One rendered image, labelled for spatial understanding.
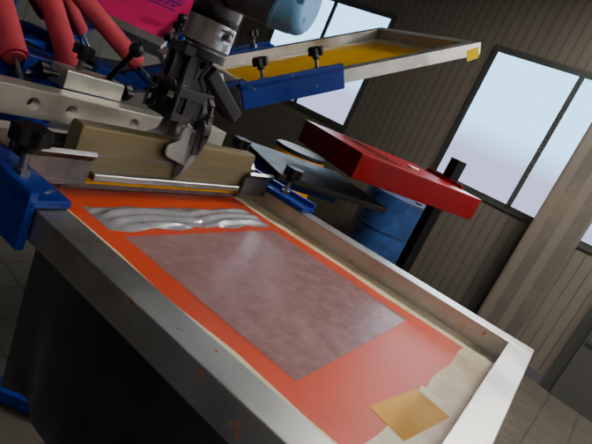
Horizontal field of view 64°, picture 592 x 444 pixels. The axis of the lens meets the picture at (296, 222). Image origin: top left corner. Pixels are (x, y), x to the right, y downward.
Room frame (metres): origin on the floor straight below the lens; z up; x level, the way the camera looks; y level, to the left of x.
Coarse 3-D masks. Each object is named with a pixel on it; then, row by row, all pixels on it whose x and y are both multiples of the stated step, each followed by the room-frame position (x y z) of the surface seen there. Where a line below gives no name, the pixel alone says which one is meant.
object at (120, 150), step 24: (72, 120) 0.62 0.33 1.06; (72, 144) 0.61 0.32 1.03; (96, 144) 0.63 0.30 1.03; (120, 144) 0.67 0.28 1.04; (144, 144) 0.70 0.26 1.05; (216, 144) 0.87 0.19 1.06; (96, 168) 0.64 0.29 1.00; (120, 168) 0.68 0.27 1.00; (144, 168) 0.72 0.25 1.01; (168, 168) 0.76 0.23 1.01; (192, 168) 0.80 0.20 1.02; (216, 168) 0.86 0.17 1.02; (240, 168) 0.92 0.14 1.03
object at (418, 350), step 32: (256, 256) 0.70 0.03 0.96; (288, 256) 0.76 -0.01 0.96; (320, 256) 0.84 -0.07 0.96; (320, 288) 0.69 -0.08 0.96; (352, 288) 0.75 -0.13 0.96; (352, 320) 0.63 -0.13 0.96; (384, 320) 0.68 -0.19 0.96; (416, 320) 0.74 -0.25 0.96; (384, 352) 0.57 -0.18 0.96; (416, 352) 0.62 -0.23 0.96; (448, 352) 0.67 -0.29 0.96
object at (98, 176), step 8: (88, 176) 0.64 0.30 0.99; (96, 176) 0.63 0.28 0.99; (104, 176) 0.64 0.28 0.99; (112, 176) 0.65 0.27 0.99; (120, 176) 0.67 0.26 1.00; (128, 176) 0.68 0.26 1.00; (136, 176) 0.70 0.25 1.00; (144, 176) 0.72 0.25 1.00; (152, 176) 0.73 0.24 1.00; (144, 184) 0.71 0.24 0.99; (152, 184) 0.72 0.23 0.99; (160, 184) 0.74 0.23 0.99; (168, 184) 0.75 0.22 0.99; (176, 184) 0.77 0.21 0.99; (184, 184) 0.78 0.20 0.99; (192, 184) 0.80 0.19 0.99; (200, 184) 0.81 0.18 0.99; (208, 184) 0.83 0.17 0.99; (216, 184) 0.85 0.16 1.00; (224, 184) 0.88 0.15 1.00; (232, 184) 0.90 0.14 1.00
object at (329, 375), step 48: (96, 192) 0.67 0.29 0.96; (144, 192) 0.76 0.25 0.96; (144, 240) 0.58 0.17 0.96; (192, 240) 0.65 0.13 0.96; (192, 288) 0.52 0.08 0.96; (240, 288) 0.57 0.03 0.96; (288, 288) 0.64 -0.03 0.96; (240, 336) 0.46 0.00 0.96; (288, 336) 0.51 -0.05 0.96; (336, 336) 0.56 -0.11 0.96; (288, 384) 0.42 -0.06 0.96; (336, 384) 0.45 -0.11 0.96; (384, 384) 0.50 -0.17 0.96; (336, 432) 0.38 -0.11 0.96
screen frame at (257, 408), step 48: (48, 240) 0.45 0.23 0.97; (96, 240) 0.46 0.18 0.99; (336, 240) 0.90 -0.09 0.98; (96, 288) 0.40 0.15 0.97; (144, 288) 0.41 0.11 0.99; (432, 288) 0.83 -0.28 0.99; (144, 336) 0.37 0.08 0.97; (192, 336) 0.37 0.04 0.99; (480, 336) 0.75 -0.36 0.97; (192, 384) 0.34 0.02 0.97; (240, 384) 0.33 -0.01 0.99; (480, 384) 0.53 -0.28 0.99; (240, 432) 0.31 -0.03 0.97; (288, 432) 0.30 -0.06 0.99; (480, 432) 0.42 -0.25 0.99
